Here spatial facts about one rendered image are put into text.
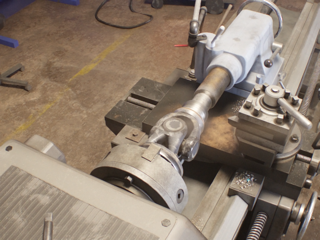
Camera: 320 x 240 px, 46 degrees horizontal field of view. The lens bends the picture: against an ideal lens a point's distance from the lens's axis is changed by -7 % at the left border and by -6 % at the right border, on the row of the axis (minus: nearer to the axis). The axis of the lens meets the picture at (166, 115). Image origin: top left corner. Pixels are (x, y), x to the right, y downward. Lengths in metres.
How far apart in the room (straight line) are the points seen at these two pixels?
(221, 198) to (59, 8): 3.60
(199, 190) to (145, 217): 0.84
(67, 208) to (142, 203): 0.14
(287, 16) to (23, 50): 2.42
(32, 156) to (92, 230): 0.23
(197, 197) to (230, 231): 0.27
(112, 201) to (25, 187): 0.17
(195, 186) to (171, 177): 0.58
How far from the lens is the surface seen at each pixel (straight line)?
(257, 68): 1.66
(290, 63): 2.08
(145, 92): 1.71
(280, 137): 1.28
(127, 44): 3.75
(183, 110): 1.20
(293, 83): 1.92
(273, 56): 1.63
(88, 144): 2.76
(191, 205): 1.49
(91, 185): 0.76
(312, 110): 2.52
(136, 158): 0.97
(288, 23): 2.73
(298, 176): 1.44
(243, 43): 1.52
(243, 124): 1.26
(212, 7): 4.29
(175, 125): 1.13
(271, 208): 1.46
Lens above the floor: 1.92
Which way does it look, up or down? 41 degrees down
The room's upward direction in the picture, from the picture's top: straight up
